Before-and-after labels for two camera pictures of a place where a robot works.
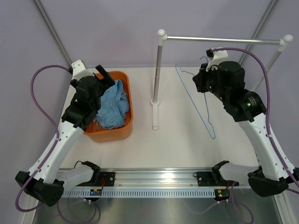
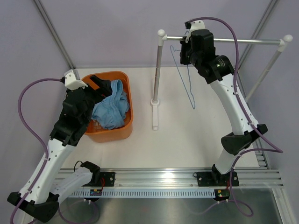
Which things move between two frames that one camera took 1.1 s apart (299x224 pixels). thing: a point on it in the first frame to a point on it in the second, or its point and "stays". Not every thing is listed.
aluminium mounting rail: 154,179 stays
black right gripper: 200,79 to 184,45
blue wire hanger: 213,137 to 193,101
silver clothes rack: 162,38 stays
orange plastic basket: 99,132 stays
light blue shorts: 114,106 stays
